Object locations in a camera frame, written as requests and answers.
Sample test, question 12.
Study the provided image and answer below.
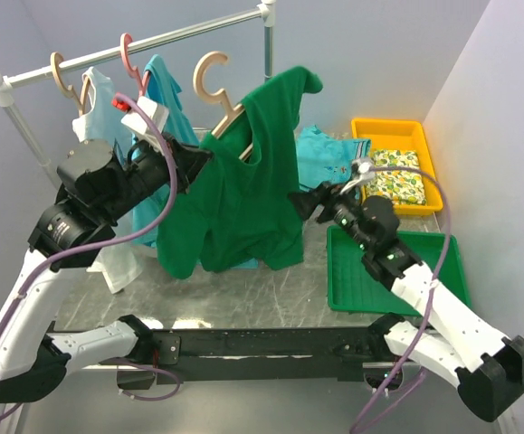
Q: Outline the white metal clothes rack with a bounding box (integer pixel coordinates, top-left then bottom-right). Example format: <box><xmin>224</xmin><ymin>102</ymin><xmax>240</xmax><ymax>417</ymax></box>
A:
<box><xmin>0</xmin><ymin>1</ymin><xmax>276</xmax><ymax>188</ymax></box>

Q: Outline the white t shirt blue print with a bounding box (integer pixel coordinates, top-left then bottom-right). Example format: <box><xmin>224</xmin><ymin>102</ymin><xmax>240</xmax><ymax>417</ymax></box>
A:
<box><xmin>72</xmin><ymin>67</ymin><xmax>142</xmax><ymax>294</ymax></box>

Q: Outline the green t shirt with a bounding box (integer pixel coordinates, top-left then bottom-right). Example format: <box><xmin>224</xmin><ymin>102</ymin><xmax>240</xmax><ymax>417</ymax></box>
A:
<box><xmin>157</xmin><ymin>66</ymin><xmax>323</xmax><ymax>279</ymax></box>

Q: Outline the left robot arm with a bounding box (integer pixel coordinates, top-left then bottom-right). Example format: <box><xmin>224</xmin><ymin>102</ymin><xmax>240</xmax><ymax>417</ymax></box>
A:
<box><xmin>0</xmin><ymin>134</ymin><xmax>213</xmax><ymax>404</ymax></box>

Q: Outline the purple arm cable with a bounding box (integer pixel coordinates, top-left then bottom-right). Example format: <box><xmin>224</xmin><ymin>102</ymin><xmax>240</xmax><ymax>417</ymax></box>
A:
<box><xmin>0</xmin><ymin>94</ymin><xmax>186</xmax><ymax>426</ymax></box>
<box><xmin>349</xmin><ymin>165</ymin><xmax>453</xmax><ymax>434</ymax></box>

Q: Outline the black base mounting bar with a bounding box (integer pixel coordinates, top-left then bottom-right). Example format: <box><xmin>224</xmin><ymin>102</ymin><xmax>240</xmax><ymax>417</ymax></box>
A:
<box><xmin>123</xmin><ymin>326</ymin><xmax>398</xmax><ymax>382</ymax></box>

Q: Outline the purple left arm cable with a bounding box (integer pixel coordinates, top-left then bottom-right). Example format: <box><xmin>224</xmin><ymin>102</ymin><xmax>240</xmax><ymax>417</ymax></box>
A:
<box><xmin>0</xmin><ymin>94</ymin><xmax>186</xmax><ymax>426</ymax></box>

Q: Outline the folded teal shirt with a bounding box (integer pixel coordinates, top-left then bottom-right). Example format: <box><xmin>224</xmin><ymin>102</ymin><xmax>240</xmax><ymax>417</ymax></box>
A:
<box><xmin>296</xmin><ymin>126</ymin><xmax>372</xmax><ymax>191</ymax></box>

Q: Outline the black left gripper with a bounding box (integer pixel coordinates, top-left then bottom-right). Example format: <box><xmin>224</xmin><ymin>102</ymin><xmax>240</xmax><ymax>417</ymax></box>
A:
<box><xmin>100</xmin><ymin>127</ymin><xmax>214</xmax><ymax>222</ymax></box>

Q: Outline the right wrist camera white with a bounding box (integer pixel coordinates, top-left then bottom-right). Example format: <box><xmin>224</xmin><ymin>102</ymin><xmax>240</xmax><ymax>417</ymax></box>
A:
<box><xmin>340</xmin><ymin>157</ymin><xmax>376</xmax><ymax>194</ymax></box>

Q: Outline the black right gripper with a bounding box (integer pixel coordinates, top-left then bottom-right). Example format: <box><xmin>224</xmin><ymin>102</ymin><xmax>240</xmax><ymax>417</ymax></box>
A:
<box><xmin>287</xmin><ymin>179</ymin><xmax>372</xmax><ymax>252</ymax></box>

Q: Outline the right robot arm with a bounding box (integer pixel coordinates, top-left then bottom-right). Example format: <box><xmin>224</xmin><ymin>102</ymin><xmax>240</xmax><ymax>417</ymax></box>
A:
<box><xmin>288</xmin><ymin>183</ymin><xmax>524</xmax><ymax>422</ymax></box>

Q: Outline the beige hanger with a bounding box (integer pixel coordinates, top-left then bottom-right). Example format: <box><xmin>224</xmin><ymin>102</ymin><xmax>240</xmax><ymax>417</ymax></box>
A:
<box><xmin>50</xmin><ymin>52</ymin><xmax>91</xmax><ymax>116</ymax></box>
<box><xmin>193</xmin><ymin>51</ymin><xmax>245</xmax><ymax>139</ymax></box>

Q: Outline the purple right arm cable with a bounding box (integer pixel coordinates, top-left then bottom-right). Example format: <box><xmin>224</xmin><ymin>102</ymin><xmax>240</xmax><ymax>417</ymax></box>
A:
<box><xmin>349</xmin><ymin>165</ymin><xmax>453</xmax><ymax>434</ymax></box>

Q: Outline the aluminium frame rail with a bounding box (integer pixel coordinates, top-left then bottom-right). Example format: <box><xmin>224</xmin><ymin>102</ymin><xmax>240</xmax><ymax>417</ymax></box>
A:
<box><xmin>0</xmin><ymin>362</ymin><xmax>517</xmax><ymax>433</ymax></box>

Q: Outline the light blue t shirt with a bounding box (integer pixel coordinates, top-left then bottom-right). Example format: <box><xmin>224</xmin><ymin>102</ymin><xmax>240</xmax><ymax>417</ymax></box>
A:
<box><xmin>130</xmin><ymin>53</ymin><xmax>259</xmax><ymax>272</ymax></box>

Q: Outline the pink plastic hanger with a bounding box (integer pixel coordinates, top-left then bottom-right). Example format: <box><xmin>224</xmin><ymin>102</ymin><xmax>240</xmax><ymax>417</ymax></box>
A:
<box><xmin>119</xmin><ymin>33</ymin><xmax>154</xmax><ymax>97</ymax></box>

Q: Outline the yellow plastic bin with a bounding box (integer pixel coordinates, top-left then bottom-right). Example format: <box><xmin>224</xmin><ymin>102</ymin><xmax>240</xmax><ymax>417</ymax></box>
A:
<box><xmin>351</xmin><ymin>118</ymin><xmax>443</xmax><ymax>216</ymax></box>

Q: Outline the lemon print folded cloth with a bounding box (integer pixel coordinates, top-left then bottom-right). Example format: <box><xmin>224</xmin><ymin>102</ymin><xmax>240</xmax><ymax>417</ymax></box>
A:
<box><xmin>365</xmin><ymin>149</ymin><xmax>426</xmax><ymax>205</ymax></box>

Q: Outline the green plastic tray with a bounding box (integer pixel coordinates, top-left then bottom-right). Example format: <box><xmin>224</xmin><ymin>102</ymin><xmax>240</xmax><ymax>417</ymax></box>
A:
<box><xmin>327</xmin><ymin>226</ymin><xmax>471</xmax><ymax>316</ymax></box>

